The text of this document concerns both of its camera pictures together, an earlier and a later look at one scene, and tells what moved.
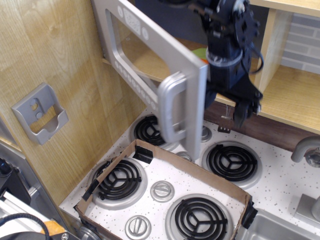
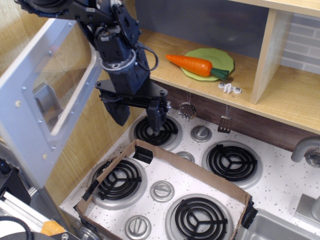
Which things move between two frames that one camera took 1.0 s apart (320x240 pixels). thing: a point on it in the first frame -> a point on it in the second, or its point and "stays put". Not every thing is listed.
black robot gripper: x=228 y=75 -> x=130 y=81
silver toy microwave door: x=162 y=67 -> x=40 y=91
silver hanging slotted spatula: x=226 y=122 stays put
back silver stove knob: x=206 y=134 stays put
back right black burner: x=231 y=163 stays put
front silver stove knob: x=138 y=227 stays put
